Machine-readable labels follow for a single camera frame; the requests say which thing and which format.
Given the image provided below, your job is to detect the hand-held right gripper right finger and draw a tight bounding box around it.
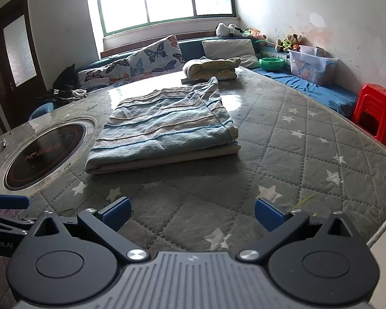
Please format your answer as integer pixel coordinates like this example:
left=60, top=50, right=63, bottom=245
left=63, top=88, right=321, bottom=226
left=239, top=197, right=353, bottom=262

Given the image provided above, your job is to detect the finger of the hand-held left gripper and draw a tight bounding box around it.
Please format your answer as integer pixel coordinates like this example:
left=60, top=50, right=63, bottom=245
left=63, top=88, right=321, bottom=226
left=0, top=211, right=36, bottom=232
left=0, top=192, right=30, bottom=211

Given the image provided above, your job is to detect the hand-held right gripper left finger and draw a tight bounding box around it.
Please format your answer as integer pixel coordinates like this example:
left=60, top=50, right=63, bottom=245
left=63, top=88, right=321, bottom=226
left=28, top=196, right=150, bottom=263

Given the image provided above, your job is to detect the blue striped towel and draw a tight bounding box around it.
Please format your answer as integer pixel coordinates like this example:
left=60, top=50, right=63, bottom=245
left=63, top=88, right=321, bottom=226
left=84, top=76, right=242, bottom=175

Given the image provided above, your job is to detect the pile of black clothes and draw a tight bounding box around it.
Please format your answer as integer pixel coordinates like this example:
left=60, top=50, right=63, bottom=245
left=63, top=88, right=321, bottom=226
left=39, top=63, right=88, bottom=104

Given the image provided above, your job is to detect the small yellow green scrap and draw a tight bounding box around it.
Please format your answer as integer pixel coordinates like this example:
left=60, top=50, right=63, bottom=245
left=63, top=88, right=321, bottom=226
left=293, top=196, right=317, bottom=217

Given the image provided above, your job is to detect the round built-in induction hob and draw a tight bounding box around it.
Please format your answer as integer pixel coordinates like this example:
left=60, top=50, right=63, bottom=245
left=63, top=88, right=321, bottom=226
left=0, top=117, right=97, bottom=197

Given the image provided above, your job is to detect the blue chair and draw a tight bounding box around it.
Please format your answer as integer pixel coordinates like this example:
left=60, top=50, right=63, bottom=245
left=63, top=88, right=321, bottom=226
left=28, top=102, right=55, bottom=122

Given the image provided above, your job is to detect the long butterfly print cushion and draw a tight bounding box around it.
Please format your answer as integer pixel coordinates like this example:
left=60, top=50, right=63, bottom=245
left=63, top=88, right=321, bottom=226
left=76, top=58, right=132, bottom=91

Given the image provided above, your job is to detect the red plastic stool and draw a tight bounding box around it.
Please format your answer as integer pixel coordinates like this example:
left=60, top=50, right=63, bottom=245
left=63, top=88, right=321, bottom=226
left=352, top=83, right=386, bottom=150

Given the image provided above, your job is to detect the clear plastic storage box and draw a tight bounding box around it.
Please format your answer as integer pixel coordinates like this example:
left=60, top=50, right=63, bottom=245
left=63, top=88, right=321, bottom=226
left=288, top=45, right=339, bottom=85

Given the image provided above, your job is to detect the green plastic basin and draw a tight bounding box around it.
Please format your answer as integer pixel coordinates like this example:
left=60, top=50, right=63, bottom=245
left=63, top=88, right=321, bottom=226
left=259, top=57, right=287, bottom=71

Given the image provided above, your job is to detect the folded pale yellow garment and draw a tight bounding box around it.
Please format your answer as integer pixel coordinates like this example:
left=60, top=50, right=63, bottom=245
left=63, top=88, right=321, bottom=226
left=181, top=56, right=242, bottom=84

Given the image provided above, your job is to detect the large butterfly print pillow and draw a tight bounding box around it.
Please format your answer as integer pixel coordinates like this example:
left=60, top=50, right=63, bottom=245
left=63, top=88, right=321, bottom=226
left=127, top=35, right=184, bottom=78

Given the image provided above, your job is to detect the small white plastic box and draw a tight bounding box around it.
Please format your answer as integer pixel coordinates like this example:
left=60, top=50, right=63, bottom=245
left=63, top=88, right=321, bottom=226
left=299, top=45, right=325, bottom=57

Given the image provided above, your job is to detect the white pillow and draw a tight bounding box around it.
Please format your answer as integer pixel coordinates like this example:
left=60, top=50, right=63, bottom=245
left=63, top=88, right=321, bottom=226
left=201, top=39, right=259, bottom=70

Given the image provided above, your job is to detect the pink plush toy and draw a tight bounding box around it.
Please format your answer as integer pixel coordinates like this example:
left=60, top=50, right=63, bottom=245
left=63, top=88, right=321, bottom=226
left=244, top=28, right=267, bottom=41

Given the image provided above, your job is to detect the black and white plush toy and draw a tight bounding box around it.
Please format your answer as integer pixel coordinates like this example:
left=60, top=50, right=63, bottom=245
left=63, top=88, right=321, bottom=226
left=215, top=22, right=245, bottom=37

